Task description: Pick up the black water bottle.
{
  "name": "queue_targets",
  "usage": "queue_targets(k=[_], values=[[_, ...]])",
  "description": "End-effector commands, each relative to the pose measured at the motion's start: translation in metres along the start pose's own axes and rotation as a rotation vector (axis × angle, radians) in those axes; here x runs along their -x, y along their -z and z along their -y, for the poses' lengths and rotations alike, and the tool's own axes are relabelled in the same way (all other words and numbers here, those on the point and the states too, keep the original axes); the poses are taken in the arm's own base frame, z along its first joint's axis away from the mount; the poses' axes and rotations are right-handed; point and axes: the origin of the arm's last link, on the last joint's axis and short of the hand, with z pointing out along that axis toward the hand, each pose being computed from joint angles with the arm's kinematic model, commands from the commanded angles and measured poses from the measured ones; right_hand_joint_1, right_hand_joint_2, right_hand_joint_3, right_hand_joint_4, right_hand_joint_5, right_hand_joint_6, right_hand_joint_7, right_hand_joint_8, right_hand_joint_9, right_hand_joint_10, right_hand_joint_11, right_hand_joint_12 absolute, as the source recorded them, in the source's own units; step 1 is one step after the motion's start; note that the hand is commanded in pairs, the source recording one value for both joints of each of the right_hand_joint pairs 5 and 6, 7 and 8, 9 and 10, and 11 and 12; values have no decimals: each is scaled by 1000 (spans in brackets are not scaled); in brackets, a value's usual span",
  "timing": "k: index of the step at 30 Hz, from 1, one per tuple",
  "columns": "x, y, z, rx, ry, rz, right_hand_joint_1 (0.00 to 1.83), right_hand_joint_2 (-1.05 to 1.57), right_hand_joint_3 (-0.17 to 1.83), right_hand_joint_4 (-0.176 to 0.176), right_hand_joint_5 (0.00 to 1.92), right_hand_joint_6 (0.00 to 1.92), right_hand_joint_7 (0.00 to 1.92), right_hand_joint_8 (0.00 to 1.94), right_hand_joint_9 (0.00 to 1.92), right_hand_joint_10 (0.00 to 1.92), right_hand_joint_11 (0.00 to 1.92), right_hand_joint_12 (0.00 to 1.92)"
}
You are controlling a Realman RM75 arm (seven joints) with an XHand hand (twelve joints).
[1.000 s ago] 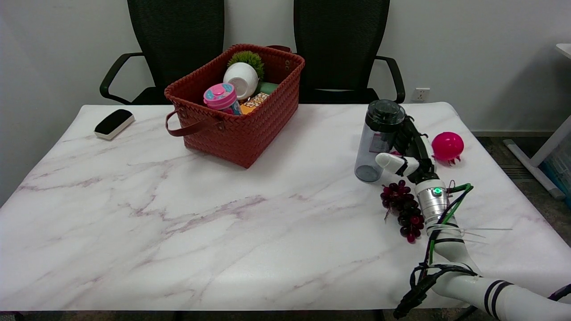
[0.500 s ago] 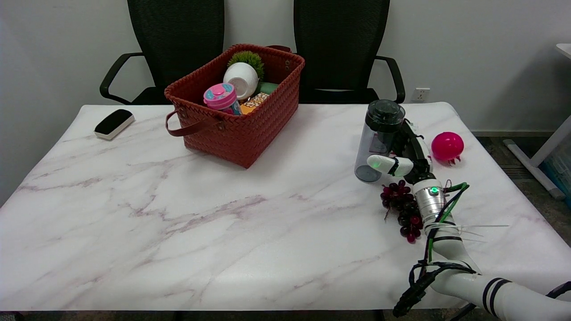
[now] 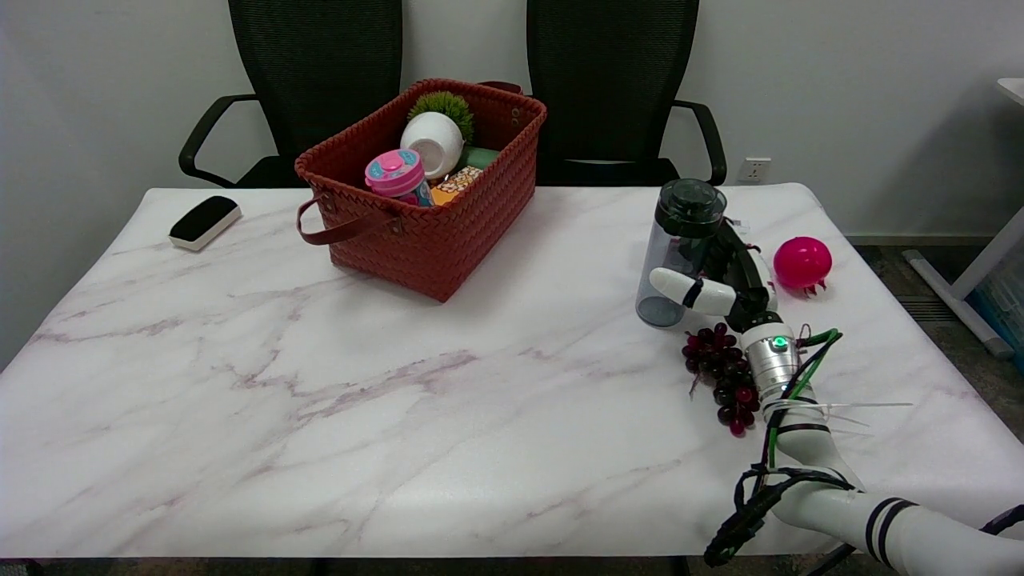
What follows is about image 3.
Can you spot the pink pomegranate toy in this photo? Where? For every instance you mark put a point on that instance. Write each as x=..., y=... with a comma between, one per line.
x=802, y=262

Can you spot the black lidded clear water bottle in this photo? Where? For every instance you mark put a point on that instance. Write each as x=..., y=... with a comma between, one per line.
x=686, y=208

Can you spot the green item in basket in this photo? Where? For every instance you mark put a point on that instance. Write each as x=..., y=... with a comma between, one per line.
x=478, y=156

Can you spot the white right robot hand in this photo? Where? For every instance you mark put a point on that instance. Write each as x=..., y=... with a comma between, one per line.
x=732, y=280

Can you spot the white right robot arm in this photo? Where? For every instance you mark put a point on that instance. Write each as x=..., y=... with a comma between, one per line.
x=824, y=480

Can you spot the black mesh office chair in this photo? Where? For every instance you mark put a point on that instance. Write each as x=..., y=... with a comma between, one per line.
x=320, y=72
x=608, y=80

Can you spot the orange snack pack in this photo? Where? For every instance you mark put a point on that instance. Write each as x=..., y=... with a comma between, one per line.
x=454, y=184

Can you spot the dark red grape bunch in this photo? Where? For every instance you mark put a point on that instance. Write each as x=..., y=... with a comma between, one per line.
x=716, y=356

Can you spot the pink lidded kids cup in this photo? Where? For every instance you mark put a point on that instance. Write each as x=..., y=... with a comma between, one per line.
x=394, y=174

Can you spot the black white board eraser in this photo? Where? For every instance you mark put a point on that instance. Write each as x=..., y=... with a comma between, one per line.
x=205, y=222

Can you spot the red woven basket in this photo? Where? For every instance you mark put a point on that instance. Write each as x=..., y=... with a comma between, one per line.
x=432, y=232

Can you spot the white pot green plant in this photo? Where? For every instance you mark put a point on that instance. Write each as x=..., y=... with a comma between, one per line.
x=434, y=138

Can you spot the white wall outlet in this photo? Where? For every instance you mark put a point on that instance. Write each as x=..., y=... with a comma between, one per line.
x=754, y=170

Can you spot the blue box on floor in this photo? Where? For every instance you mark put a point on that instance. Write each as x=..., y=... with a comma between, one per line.
x=1006, y=300

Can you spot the white side desk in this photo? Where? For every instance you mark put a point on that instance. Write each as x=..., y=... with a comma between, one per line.
x=988, y=256

